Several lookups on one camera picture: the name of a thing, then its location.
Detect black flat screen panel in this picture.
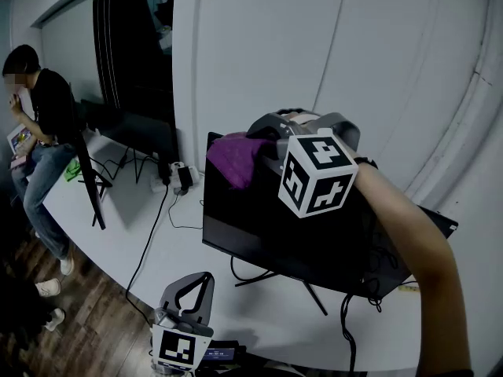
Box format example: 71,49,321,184
363,205,460,300

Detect tangled black cables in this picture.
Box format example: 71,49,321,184
362,245,400,314

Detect black computer monitor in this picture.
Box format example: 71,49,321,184
201,131,418,317

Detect purple cloth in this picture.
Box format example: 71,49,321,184
206,131,276,191

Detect thick black monitor cable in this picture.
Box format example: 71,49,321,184
339,292,358,373

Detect colourful booklet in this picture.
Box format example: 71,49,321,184
6,124,33,157

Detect white shoe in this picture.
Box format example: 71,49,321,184
44,308,66,332
35,278,62,298

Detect black power adapter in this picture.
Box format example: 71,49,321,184
173,165,195,197

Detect long black power cable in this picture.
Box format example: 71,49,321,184
125,181,171,328

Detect black device with lit screen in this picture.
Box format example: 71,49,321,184
199,339,248,368

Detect white power strip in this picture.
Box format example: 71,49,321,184
150,162,202,195

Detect person's right hand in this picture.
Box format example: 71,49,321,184
277,108,320,126

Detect thin black looped cable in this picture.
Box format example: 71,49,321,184
167,188,204,231

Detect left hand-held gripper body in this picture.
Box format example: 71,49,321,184
150,306,215,373

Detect thin black monitor with stand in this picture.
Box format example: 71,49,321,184
68,82,114,232

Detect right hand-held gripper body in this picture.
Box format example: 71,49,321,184
270,112,362,220

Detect black monitor on tripod stand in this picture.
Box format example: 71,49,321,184
79,99,177,185

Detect person's right forearm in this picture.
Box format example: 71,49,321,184
351,163,473,377

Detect green cloth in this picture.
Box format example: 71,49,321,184
63,160,83,183

